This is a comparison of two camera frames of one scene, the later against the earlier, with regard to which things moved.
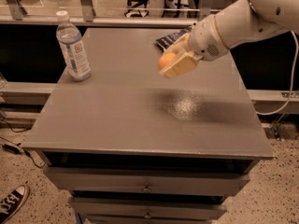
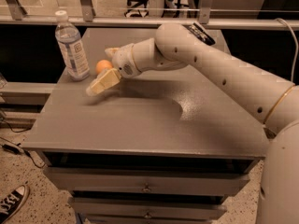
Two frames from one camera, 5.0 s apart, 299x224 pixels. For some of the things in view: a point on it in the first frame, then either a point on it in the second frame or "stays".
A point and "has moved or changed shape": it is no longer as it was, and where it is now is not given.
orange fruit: (165, 59) has moved or changed shape
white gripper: (204, 40) to (122, 61)
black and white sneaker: (12, 202) stays
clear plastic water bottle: (71, 45) stays
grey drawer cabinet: (130, 145) stays
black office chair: (138, 7) stays
